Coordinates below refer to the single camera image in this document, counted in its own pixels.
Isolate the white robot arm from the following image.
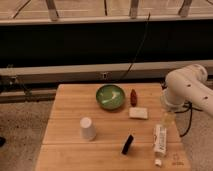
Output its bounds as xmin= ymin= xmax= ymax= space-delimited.
xmin=161 ymin=64 xmax=213 ymax=127

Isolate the green ceramic bowl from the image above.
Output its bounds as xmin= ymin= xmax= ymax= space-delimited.
xmin=96 ymin=84 xmax=125 ymax=110

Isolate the white toothpaste tube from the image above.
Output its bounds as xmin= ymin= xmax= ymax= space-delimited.
xmin=153 ymin=124 xmax=167 ymax=167

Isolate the black floor cable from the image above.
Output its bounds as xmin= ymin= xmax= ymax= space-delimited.
xmin=174 ymin=101 xmax=203 ymax=138

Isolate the metal rail beam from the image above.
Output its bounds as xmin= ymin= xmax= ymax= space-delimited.
xmin=0 ymin=60 xmax=213 ymax=85

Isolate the black hanging cable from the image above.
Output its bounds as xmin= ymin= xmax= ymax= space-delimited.
xmin=116 ymin=12 xmax=152 ymax=83

